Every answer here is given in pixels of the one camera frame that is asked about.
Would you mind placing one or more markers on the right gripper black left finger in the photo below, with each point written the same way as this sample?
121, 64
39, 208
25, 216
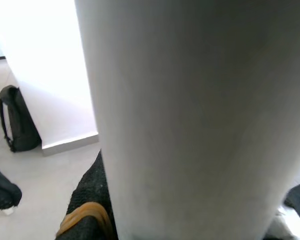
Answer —
90, 190

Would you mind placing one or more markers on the white plastic table leg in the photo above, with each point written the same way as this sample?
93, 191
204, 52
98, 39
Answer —
190, 112

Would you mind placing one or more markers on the black backpack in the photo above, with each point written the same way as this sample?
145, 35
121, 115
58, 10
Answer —
20, 125

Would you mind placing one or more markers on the orange rubber band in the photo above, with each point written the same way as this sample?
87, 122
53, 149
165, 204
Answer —
87, 208

